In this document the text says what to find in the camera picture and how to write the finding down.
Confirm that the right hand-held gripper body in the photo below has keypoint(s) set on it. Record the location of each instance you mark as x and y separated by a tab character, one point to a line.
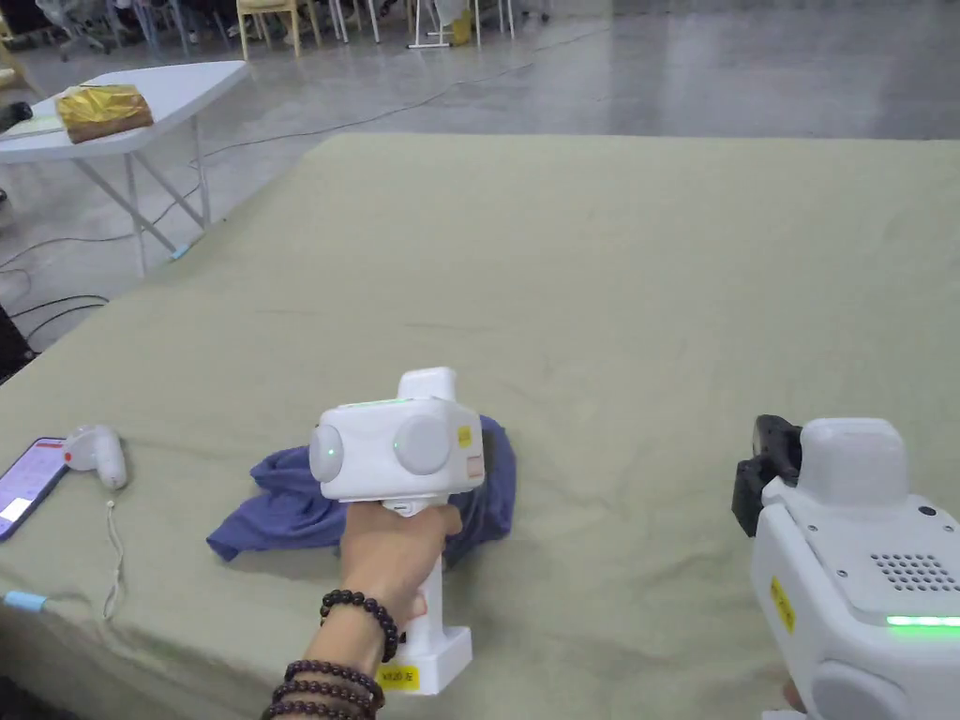
862	570

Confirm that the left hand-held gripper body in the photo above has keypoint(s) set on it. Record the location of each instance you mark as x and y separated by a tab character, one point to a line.
390	450

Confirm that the dark blue garment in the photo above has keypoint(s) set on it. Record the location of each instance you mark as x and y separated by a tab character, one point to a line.
277	510

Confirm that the person's left hand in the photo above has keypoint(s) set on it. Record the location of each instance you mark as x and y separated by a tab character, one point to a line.
390	555

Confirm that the person's right hand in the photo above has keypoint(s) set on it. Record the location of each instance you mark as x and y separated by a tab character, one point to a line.
793	699

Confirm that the bed with pale green sheet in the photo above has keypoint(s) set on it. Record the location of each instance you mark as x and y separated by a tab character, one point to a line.
600	300

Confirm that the smartphone with lit screen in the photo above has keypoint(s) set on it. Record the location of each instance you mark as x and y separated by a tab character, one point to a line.
26	484

